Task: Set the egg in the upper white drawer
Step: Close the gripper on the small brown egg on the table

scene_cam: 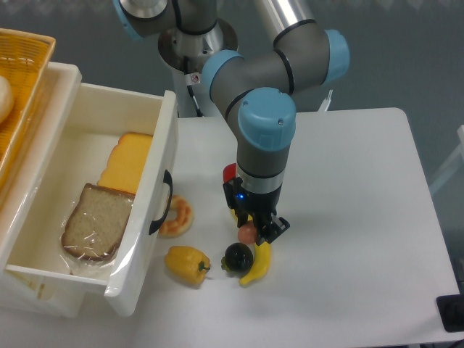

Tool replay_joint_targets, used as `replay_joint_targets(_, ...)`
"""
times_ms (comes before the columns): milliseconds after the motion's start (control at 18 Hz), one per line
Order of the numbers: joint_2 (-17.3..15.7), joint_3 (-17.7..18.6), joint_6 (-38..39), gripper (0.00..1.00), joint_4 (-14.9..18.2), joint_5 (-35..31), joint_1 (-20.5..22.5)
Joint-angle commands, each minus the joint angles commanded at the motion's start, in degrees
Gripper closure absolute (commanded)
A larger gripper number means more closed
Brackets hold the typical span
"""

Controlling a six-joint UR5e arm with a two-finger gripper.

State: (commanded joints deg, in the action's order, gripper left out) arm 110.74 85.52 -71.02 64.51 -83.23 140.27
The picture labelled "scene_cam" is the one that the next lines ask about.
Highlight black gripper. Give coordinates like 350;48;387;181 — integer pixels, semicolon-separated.
223;178;290;244

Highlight brown egg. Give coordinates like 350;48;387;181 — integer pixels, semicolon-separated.
237;221;257;244

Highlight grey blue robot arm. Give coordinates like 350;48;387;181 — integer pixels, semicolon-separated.
113;1;350;244

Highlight open white drawer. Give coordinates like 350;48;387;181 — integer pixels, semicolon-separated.
7;83;178;316

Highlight white drawer cabinet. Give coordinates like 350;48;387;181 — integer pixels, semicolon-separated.
1;62;84;318

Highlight yellow banana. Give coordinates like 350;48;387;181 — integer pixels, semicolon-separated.
228;207;273;287

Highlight dark green round fruit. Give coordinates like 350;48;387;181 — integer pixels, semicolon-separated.
221;242;254;273

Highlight red bell pepper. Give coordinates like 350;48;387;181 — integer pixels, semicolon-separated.
223;163;236;183

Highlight yellow bell pepper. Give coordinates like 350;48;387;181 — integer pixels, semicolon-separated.
164;246;211;286

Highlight glazed bagel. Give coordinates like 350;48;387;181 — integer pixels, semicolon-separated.
158;195;194;239

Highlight yellow cake slice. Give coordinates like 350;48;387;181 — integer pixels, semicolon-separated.
97;133;152;194

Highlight wrapped brown bread slice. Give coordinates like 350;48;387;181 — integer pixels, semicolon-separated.
61;183;135;262

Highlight black device at edge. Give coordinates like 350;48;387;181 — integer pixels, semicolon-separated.
436;294;464;333

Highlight white bun in basket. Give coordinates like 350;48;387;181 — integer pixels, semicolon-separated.
0;76;15;123

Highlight orange wicker basket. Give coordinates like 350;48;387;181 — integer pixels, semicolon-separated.
1;28;56;186

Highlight black drawer handle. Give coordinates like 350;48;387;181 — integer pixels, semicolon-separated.
149;169;173;236

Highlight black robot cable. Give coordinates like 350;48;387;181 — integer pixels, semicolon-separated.
183;56;204;117

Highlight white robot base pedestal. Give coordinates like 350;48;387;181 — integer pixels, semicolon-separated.
158;19;238;117

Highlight white frame at right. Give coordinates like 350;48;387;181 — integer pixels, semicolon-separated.
428;125;463;196

